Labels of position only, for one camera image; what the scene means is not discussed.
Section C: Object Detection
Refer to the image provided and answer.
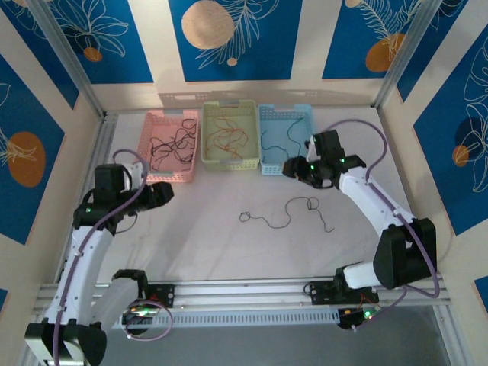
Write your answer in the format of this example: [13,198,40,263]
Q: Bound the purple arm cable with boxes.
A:
[53,149,173,366]
[327,119,439,332]

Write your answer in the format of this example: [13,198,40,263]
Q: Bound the green plastic basket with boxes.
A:
[201,99,258,172]

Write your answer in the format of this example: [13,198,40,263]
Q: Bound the thin orange cable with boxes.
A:
[224,125,255,148]
[211,116,249,139]
[205,128,252,153]
[213,140,243,160]

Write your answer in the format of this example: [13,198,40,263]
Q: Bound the thin green cable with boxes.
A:
[260,130,291,153]
[286,117,306,144]

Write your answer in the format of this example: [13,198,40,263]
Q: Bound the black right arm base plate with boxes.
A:
[304,280,380,306]

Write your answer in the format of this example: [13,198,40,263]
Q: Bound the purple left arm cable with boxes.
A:
[53,149,173,366]

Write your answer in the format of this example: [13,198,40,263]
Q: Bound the aluminium frame post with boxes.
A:
[371,0,439,111]
[28,0,108,120]

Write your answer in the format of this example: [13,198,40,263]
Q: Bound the thick black cable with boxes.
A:
[167,118,200,153]

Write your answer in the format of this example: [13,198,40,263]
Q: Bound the slotted grey cable duct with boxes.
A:
[106,307,341,329]

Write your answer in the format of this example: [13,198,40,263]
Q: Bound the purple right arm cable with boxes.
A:
[327,119,439,332]

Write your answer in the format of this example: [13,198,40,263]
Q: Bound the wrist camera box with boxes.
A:
[304,135,322,163]
[121,162,148,188]

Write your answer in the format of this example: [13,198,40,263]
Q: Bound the aluminium frame rail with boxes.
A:
[36,278,451,316]

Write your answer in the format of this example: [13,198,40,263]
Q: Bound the aluminium side rail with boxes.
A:
[56,114,117,285]

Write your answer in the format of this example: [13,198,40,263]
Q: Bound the blue plastic basket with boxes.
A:
[258,102,318,177]

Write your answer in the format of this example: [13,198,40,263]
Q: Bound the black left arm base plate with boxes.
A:
[146,284,176,309]

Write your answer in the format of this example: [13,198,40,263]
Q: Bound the circuit board with green light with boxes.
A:
[337,304,383,332]
[121,303,161,336]

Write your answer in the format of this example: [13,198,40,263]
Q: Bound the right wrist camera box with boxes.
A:
[304,135,322,163]

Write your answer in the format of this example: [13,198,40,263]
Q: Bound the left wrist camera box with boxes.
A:
[121,162,148,188]

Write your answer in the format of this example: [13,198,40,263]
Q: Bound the pink plastic basket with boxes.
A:
[136,109,201,185]

